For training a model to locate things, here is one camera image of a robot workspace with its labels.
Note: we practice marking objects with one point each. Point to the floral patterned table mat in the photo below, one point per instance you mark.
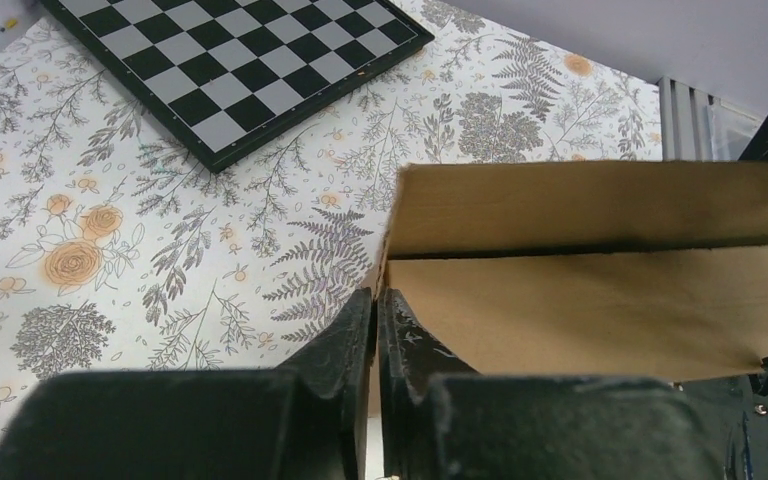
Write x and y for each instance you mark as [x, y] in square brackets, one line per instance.
[120, 251]

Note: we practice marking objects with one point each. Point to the black white checkerboard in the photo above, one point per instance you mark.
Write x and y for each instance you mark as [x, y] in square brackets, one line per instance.
[225, 77]

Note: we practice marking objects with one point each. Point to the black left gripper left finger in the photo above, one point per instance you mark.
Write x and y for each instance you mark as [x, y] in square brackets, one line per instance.
[305, 418]

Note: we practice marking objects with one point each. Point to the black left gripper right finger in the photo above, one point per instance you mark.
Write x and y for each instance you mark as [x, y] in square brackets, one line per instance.
[441, 419]

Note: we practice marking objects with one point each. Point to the cardboard box sheet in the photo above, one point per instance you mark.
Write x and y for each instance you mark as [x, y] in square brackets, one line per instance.
[655, 269]

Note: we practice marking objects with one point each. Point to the black base rail bar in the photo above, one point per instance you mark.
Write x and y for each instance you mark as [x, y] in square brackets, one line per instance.
[735, 415]

